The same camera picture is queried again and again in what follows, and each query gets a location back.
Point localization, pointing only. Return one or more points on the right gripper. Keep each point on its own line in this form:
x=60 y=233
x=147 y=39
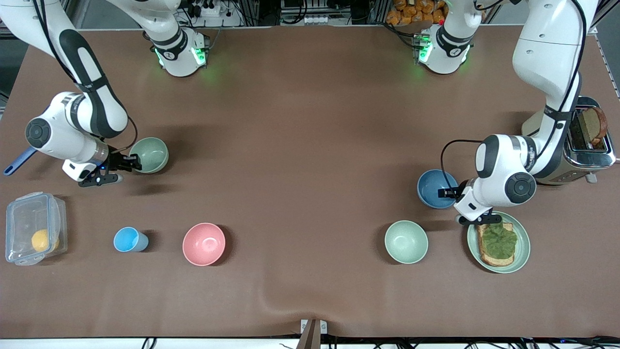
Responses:
x=116 y=161

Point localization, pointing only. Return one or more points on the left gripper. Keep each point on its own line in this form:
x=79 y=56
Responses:
x=457 y=192

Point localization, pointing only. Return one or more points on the blue bowl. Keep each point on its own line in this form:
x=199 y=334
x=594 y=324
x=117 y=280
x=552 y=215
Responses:
x=431 y=186

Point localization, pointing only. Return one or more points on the sage green bowl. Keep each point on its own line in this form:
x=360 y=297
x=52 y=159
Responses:
x=152 y=155

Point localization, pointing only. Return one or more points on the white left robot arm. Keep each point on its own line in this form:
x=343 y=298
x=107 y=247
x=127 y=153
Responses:
x=547 y=53

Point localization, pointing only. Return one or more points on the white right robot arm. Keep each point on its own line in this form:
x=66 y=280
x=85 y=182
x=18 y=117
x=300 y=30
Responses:
x=55 y=133

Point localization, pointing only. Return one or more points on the pale mint green bowl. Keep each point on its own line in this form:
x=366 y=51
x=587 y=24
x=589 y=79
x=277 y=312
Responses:
x=406 y=241

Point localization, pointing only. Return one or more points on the pink bowl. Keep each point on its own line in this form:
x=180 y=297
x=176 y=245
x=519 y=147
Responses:
x=203 y=244

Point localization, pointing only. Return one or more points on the green lettuce leaf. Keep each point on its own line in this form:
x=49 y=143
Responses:
x=500 y=241

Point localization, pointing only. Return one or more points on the toasted bread slice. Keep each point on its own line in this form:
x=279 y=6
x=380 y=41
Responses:
x=487 y=259

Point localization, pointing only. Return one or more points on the blue cup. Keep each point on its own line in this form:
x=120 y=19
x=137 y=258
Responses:
x=127 y=239

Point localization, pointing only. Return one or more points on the pale green plate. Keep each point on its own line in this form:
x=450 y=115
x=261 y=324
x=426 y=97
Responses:
x=523 y=247

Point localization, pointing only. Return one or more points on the yellow orange fruit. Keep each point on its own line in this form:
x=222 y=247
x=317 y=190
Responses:
x=41 y=241

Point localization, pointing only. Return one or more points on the clear plastic lidded container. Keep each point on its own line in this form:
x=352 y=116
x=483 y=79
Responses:
x=24 y=218

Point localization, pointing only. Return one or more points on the cream and chrome toaster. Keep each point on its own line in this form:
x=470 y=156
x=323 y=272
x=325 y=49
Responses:
x=588 y=157

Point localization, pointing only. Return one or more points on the brown toast slice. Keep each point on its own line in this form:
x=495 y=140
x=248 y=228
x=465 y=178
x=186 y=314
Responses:
x=593 y=123

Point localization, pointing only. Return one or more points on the white power strip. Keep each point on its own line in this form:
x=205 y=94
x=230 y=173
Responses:
x=310 y=19
x=210 y=18

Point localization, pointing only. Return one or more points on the bag of bread rolls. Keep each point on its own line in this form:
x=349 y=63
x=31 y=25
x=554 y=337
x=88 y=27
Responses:
x=411 y=9

